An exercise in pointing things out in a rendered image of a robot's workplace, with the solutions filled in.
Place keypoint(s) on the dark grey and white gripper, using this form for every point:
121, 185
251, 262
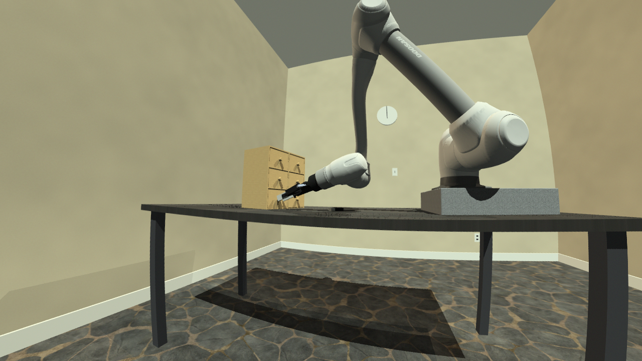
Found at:
300, 189

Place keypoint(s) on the tan wooden chest of drawers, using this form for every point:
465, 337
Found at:
255, 177

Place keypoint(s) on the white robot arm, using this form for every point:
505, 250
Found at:
479, 136

